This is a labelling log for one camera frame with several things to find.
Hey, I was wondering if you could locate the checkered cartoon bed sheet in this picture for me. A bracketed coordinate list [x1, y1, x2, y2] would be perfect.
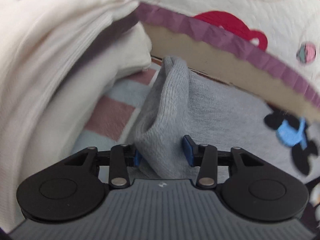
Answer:
[71, 61, 161, 153]

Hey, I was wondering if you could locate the bear print quilt purple trim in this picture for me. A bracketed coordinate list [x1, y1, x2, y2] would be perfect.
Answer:
[137, 0, 319, 107]

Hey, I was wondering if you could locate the folded white garment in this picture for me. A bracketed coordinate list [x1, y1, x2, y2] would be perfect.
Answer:
[1, 0, 151, 232]

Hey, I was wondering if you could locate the grey sweater with black cat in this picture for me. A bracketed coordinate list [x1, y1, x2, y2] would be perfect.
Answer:
[131, 57, 319, 183]

